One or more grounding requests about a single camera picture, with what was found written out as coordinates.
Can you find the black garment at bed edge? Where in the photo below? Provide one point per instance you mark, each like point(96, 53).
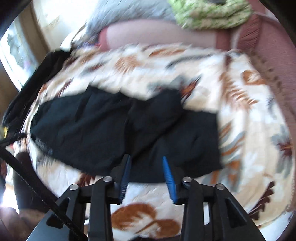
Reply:
point(18, 109)

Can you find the leaf pattern fleece blanket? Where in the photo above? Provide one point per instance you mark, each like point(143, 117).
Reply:
point(257, 152)

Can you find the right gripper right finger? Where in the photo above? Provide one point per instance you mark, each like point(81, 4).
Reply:
point(210, 212)

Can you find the black pants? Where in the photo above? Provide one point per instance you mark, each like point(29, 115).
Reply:
point(92, 131)

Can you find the grey quilted blanket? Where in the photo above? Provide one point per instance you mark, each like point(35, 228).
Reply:
point(109, 12)

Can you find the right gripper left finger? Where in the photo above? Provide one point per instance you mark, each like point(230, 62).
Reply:
point(83, 213)

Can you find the green patterned folded quilt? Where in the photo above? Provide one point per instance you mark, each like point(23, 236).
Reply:
point(211, 15)

